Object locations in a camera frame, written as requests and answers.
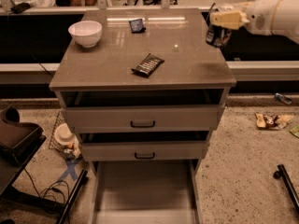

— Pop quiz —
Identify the white bowl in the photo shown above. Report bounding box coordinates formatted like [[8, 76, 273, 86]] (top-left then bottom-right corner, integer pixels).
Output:
[[68, 21, 102, 48]]

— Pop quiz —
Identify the black bar left floor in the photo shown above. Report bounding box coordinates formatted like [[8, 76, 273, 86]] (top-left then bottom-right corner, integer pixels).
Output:
[[55, 170, 88, 224]]

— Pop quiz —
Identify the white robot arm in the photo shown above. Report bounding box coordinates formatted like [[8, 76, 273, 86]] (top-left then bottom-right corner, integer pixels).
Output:
[[209, 0, 299, 44]]

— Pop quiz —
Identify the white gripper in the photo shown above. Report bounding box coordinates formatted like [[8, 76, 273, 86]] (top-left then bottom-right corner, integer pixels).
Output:
[[210, 0, 278, 35]]

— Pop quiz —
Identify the small bottle on floor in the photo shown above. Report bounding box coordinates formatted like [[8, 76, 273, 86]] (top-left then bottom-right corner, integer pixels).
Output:
[[275, 93, 292, 105]]

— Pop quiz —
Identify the grey drawer cabinet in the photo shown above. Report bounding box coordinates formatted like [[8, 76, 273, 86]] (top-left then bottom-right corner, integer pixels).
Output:
[[49, 7, 237, 224]]

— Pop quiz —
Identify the bottom grey drawer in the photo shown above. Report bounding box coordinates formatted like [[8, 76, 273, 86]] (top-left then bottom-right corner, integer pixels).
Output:
[[88, 161, 204, 224]]

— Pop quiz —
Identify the black device on ledge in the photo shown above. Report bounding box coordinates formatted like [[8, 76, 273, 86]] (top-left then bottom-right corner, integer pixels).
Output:
[[11, 2, 31, 14]]

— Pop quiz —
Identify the pepsi can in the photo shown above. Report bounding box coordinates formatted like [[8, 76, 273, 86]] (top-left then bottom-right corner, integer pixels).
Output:
[[206, 24, 232, 48]]

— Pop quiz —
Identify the green packet on floor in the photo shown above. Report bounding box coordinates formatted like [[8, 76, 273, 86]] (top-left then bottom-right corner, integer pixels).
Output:
[[290, 125, 299, 138]]

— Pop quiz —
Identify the wire basket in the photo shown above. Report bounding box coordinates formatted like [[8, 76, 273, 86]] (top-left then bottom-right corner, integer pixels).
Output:
[[49, 112, 81, 160]]

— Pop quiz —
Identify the black striped snack bar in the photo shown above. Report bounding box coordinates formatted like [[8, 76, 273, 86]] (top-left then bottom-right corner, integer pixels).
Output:
[[132, 53, 164, 77]]

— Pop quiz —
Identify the dark office chair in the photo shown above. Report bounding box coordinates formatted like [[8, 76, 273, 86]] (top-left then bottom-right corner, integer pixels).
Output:
[[0, 106, 46, 198]]

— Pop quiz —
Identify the black bar floor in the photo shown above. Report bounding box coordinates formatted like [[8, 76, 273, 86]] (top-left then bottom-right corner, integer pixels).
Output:
[[55, 170, 88, 224], [273, 164, 299, 214]]

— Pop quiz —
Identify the grey drawer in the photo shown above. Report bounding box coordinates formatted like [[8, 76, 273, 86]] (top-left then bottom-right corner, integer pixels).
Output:
[[80, 131, 209, 161], [63, 90, 224, 133], [88, 161, 204, 224]]

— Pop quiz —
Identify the black cable on floor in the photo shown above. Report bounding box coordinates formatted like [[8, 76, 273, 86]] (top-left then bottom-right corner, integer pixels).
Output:
[[22, 167, 71, 210]]

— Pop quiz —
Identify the middle grey drawer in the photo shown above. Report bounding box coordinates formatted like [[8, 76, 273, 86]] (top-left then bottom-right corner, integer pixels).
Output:
[[80, 131, 209, 161]]

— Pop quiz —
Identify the dark blue snack packet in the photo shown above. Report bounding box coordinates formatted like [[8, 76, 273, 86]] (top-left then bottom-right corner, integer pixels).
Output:
[[129, 19, 146, 34]]

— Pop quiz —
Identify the black bar right floor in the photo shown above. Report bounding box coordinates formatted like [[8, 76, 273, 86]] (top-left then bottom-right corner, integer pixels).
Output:
[[273, 164, 299, 214]]

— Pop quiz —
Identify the top grey drawer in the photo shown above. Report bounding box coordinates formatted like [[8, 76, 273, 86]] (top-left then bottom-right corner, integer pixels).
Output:
[[63, 90, 224, 133]]

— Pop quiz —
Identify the crumpled snack wrapper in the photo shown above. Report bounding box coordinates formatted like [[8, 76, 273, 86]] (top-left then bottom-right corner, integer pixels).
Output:
[[255, 113, 293, 130]]

